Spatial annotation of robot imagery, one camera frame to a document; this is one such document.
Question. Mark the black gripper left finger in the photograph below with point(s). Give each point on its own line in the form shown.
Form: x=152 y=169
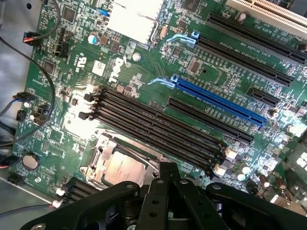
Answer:
x=153 y=201

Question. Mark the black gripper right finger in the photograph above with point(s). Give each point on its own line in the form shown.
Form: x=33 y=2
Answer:
x=239 y=206

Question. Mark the silver CPU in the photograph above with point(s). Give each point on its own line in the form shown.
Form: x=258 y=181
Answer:
x=124 y=167

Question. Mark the metal CPU socket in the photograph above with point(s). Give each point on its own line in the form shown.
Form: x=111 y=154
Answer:
x=103 y=148

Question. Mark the thin metal locking lever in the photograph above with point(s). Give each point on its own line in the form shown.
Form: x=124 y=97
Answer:
x=141 y=159

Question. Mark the metal rear port block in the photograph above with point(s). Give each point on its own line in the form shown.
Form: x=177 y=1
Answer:
x=292 y=172

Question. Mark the black RAM slot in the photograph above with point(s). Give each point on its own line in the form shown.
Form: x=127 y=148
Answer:
x=156 y=112
x=156 y=122
x=148 y=139
x=153 y=131

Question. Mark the long black expansion slot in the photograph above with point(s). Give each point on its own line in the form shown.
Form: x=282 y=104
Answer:
x=239 y=58
x=251 y=36
x=208 y=118

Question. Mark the blue expansion slot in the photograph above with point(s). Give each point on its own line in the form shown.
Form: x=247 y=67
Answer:
x=216 y=99

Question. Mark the short black expansion slot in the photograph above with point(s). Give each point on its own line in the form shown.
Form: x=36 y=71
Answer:
x=263 y=97

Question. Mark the silver coin cell battery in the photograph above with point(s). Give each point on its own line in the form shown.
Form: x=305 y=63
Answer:
x=30 y=161

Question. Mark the green Dell motherboard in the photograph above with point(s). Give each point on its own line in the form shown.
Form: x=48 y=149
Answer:
x=216 y=79

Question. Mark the white barcode sticker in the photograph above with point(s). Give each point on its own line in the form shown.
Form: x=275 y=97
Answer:
x=98 y=67

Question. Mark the silver round capacitor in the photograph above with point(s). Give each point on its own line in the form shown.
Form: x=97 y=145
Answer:
x=93 y=39

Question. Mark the black pin header connector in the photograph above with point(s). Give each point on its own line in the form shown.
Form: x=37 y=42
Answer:
x=62 y=43

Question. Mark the silver chipset heatsink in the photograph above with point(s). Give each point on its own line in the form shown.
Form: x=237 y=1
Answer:
x=130 y=19

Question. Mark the white expansion slot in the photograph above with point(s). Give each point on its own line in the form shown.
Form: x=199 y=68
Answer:
x=271 y=9

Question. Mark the grey metal PC case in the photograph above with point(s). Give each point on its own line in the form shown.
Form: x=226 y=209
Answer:
x=14 y=19

